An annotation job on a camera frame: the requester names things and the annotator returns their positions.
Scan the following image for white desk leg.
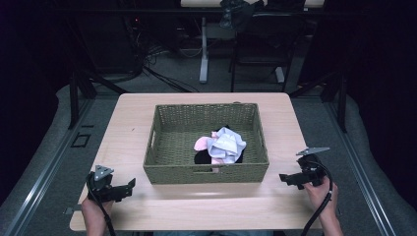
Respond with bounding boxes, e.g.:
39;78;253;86
199;16;209;85

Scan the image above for light wooden desk top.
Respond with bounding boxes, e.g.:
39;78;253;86
180;0;327;9

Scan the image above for white crumpled cloth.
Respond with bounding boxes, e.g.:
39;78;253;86
207;126;247;164

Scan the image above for black metal stand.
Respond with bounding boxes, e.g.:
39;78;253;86
66;65;129;130
288;70;349;134

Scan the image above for black chair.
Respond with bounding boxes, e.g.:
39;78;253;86
228;9;308;93

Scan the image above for person's right hand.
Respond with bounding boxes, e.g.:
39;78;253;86
302;175;339;214

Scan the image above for aluminium floor rail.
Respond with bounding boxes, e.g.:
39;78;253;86
324;97;398;236
2;97;96;236

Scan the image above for white desk foot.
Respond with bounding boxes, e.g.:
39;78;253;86
274;66;286;84

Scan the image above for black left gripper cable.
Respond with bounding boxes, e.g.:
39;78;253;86
86;183;117;236

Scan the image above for dark bag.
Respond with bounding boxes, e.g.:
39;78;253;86
218;0;265;31

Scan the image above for green woven basket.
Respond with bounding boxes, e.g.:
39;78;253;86
143;102;270;185

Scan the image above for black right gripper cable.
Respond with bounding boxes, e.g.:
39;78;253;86
300;158;334;236

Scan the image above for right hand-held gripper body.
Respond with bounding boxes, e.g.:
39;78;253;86
295;147;330;188

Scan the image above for grey metal table bracket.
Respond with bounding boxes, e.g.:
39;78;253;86
63;205;83;216

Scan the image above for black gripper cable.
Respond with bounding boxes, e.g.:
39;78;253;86
300;158;334;236
86;183;117;236

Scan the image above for black cloth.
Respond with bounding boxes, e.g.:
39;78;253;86
193;124;245;165

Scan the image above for pink cloth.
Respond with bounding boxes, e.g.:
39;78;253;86
193;131;226;174

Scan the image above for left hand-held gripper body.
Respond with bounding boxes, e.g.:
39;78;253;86
86;164;116;204

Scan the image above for black floor cables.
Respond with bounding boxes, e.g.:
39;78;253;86
129;19;201;93

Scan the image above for person's left hand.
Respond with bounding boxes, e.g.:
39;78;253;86
81;196;114;220

